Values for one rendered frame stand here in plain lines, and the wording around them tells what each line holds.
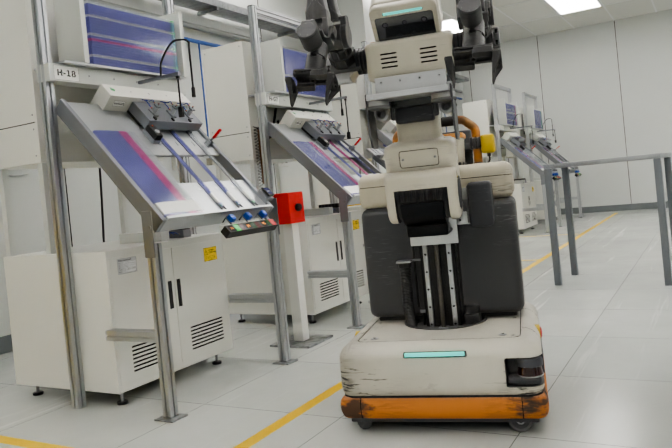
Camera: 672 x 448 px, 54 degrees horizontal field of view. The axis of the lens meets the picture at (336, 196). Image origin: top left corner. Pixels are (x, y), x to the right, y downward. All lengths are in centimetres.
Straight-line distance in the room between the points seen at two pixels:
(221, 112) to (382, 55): 219
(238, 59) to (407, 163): 222
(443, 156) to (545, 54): 967
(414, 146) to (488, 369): 70
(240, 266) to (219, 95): 106
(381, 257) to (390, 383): 49
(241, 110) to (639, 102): 824
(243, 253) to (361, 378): 212
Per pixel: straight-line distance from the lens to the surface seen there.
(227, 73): 415
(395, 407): 211
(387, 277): 237
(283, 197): 335
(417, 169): 206
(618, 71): 1144
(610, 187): 1139
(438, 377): 207
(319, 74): 180
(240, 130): 406
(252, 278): 408
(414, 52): 208
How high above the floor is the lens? 77
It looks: 1 degrees down
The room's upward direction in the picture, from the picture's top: 6 degrees counter-clockwise
